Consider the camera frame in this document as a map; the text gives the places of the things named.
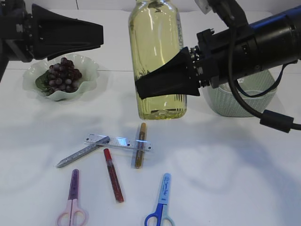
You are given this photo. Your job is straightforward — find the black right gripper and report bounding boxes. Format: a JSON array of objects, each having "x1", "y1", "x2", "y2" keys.
[{"x1": 135, "y1": 28, "x2": 256, "y2": 99}]

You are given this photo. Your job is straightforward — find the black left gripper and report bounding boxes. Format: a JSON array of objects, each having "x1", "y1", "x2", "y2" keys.
[{"x1": 0, "y1": 0, "x2": 104, "y2": 63}]

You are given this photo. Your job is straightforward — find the dark purple grape bunch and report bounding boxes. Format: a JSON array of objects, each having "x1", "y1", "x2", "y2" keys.
[{"x1": 35, "y1": 57, "x2": 82, "y2": 96}]

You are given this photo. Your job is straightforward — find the yellow tea plastic bottle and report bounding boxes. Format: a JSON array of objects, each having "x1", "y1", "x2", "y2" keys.
[{"x1": 128, "y1": 0, "x2": 187, "y2": 120}]

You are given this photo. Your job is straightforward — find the right black blue robot arm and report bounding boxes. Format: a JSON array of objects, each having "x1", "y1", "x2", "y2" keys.
[{"x1": 135, "y1": 0, "x2": 301, "y2": 99}]

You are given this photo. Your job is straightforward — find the green wavy glass plate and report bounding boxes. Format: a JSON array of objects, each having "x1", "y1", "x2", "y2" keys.
[{"x1": 23, "y1": 54, "x2": 99, "y2": 101}]

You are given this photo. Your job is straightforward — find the green plastic woven basket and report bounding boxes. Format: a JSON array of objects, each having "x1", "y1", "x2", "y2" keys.
[{"x1": 204, "y1": 70, "x2": 277, "y2": 117}]

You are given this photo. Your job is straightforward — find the clear plastic ruler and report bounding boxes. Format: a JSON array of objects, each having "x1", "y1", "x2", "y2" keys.
[{"x1": 84, "y1": 134, "x2": 152, "y2": 152}]

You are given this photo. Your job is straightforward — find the gold glitter pen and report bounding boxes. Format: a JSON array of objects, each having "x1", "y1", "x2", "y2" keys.
[{"x1": 132, "y1": 122, "x2": 147, "y2": 169}]

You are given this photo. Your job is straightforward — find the silver glitter pen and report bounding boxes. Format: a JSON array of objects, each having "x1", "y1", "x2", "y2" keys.
[{"x1": 56, "y1": 136, "x2": 110, "y2": 168}]

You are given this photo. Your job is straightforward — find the red glitter pen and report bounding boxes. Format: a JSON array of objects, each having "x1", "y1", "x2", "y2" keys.
[{"x1": 103, "y1": 148, "x2": 124, "y2": 203}]

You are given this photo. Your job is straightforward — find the blue capped scissors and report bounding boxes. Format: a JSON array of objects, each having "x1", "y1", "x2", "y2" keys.
[{"x1": 144, "y1": 173, "x2": 175, "y2": 226}]

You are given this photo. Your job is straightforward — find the pink purple capped scissors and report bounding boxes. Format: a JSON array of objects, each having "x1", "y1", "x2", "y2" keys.
[{"x1": 56, "y1": 169, "x2": 87, "y2": 226}]

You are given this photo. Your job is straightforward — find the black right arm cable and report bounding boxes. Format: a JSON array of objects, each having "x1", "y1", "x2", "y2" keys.
[{"x1": 218, "y1": 0, "x2": 301, "y2": 134}]

